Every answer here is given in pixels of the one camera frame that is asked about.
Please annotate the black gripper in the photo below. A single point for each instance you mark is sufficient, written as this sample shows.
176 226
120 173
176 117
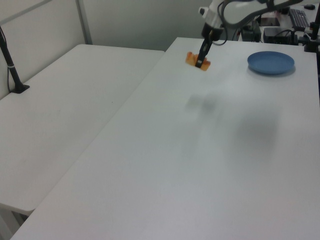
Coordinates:
212 31

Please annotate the orange salmon sushi toy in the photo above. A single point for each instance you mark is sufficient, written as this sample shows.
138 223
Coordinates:
191 58

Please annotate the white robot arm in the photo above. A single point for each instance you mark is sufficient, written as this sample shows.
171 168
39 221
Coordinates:
237 12

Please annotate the dark small computer box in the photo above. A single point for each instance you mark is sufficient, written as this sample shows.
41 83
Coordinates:
251 32

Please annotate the blue round plate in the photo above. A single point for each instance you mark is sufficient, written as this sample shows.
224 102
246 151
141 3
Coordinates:
271 62

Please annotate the dark flat tablet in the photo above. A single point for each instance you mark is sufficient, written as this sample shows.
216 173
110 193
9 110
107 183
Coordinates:
270 21

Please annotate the black electronics box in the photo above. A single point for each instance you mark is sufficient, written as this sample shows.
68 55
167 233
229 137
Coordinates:
277 35

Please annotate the black keyboard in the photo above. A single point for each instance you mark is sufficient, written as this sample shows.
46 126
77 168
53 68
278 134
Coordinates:
298 17

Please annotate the black computer mouse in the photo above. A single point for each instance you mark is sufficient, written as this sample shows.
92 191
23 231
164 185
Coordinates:
310 7

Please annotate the white side table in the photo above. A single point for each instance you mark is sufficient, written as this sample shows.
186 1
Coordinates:
62 105

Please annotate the black camera stand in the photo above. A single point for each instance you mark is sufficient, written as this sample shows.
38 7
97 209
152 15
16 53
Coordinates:
313 32

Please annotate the grey partition frame post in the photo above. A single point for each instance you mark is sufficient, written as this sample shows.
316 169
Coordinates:
83 22

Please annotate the black camera pole with base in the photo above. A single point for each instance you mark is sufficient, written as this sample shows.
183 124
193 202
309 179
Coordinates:
10 67

